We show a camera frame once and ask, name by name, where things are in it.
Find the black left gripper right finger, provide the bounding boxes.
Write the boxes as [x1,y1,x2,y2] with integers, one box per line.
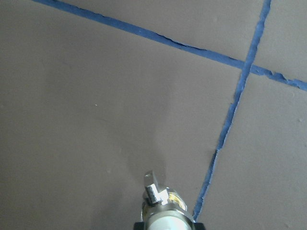
[192,222,204,230]

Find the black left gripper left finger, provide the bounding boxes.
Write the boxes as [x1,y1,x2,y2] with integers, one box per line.
[133,222,144,230]

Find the white PPR valve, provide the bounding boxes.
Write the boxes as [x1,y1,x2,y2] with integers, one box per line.
[141,170,195,230]

